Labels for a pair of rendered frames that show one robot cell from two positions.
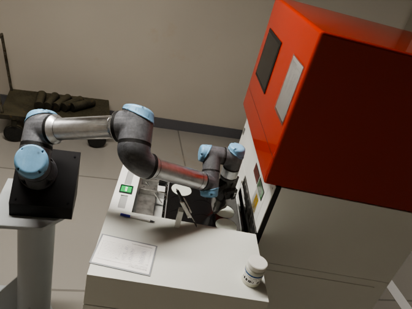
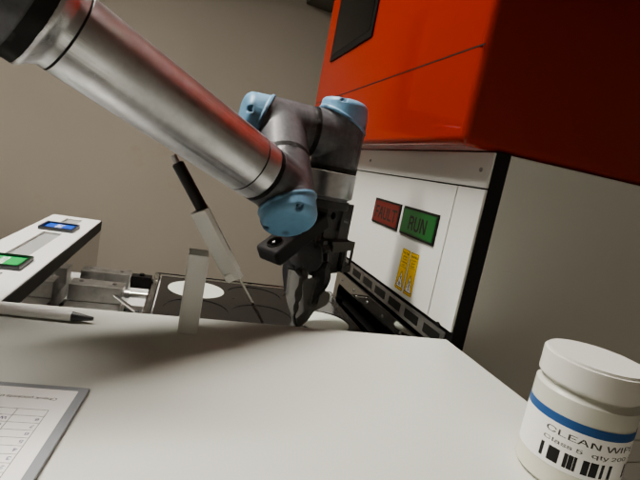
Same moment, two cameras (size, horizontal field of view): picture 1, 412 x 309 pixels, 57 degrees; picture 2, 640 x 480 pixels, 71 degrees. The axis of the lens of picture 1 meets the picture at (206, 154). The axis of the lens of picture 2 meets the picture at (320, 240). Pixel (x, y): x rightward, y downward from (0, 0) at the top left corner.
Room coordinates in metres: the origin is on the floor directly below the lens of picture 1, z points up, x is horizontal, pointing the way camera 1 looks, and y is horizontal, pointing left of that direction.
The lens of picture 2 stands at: (0.75, -0.02, 1.16)
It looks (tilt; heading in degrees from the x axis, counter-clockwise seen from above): 9 degrees down; 352
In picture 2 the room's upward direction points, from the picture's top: 11 degrees clockwise
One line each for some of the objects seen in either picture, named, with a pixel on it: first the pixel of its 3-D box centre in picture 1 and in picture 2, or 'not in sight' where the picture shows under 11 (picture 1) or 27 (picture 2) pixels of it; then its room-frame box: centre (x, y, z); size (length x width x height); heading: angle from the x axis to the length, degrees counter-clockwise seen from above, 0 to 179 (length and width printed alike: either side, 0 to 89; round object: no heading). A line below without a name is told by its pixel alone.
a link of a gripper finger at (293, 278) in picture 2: (217, 203); (302, 294); (1.47, -0.11, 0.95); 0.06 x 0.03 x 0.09; 133
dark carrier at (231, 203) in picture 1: (202, 206); (261, 316); (1.48, -0.05, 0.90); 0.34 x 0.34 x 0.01; 9
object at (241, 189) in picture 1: (244, 213); (371, 325); (1.53, -0.26, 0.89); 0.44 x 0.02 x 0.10; 9
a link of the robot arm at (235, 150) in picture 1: (233, 157); (337, 136); (1.46, -0.12, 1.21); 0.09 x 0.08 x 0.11; 105
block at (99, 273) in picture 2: (150, 180); (106, 277); (1.58, 0.23, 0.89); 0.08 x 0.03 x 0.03; 99
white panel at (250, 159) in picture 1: (250, 173); (359, 241); (1.70, -0.25, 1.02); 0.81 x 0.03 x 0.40; 9
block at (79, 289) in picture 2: (148, 189); (97, 290); (1.50, 0.22, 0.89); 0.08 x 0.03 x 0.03; 99
